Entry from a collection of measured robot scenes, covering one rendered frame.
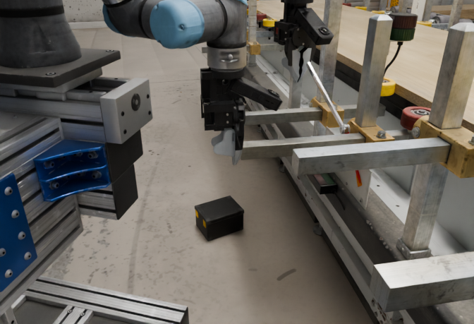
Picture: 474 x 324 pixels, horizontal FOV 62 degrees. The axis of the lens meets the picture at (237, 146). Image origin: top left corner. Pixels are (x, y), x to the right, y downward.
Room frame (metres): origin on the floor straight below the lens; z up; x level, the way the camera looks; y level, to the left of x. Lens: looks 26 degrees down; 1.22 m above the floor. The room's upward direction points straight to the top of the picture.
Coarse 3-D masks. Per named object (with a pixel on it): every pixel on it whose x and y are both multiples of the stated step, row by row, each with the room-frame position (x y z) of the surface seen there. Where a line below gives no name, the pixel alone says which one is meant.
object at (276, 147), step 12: (396, 132) 0.82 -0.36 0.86; (408, 132) 0.82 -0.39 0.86; (252, 144) 0.75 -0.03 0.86; (264, 144) 0.75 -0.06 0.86; (276, 144) 0.75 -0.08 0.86; (288, 144) 0.76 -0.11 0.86; (300, 144) 0.76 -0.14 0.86; (312, 144) 0.77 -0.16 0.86; (324, 144) 0.77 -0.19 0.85; (336, 144) 0.78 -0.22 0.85; (348, 144) 0.78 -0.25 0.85; (252, 156) 0.74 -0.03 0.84; (264, 156) 0.75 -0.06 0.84; (276, 156) 0.75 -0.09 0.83
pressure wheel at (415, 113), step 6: (408, 108) 0.85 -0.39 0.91; (414, 108) 0.85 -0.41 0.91; (420, 108) 0.85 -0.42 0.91; (426, 108) 0.85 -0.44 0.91; (402, 114) 0.83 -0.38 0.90; (408, 114) 0.81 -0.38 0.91; (414, 114) 0.81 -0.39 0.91; (420, 114) 0.82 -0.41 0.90; (426, 114) 0.82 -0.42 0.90; (402, 120) 0.83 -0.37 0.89; (408, 120) 0.81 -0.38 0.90; (414, 120) 0.80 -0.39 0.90; (408, 126) 0.80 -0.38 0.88
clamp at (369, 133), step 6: (354, 120) 0.87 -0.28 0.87; (354, 126) 0.84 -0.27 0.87; (360, 126) 0.83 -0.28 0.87; (366, 126) 0.83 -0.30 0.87; (372, 126) 0.83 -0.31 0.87; (378, 126) 0.83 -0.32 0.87; (354, 132) 0.84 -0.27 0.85; (360, 132) 0.81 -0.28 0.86; (366, 132) 0.80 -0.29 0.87; (372, 132) 0.80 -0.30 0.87; (366, 138) 0.78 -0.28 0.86; (372, 138) 0.76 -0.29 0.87; (378, 138) 0.76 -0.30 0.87; (384, 138) 0.76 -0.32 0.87; (390, 138) 0.76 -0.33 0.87
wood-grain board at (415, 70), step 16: (272, 0) 3.50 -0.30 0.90; (320, 0) 3.50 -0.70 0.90; (272, 16) 2.48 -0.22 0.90; (320, 16) 2.48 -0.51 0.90; (352, 16) 2.48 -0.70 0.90; (368, 16) 2.48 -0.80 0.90; (352, 32) 1.90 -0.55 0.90; (416, 32) 1.90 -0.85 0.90; (432, 32) 1.90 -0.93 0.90; (320, 48) 1.64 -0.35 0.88; (352, 48) 1.55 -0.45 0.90; (400, 48) 1.55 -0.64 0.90; (416, 48) 1.55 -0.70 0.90; (432, 48) 1.55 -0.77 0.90; (352, 64) 1.35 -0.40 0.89; (400, 64) 1.29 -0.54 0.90; (416, 64) 1.29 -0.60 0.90; (432, 64) 1.29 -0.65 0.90; (400, 80) 1.10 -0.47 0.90; (416, 80) 1.10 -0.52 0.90; (432, 80) 1.10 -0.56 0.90; (416, 96) 0.97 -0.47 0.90; (432, 96) 0.96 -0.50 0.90; (464, 112) 0.84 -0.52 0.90
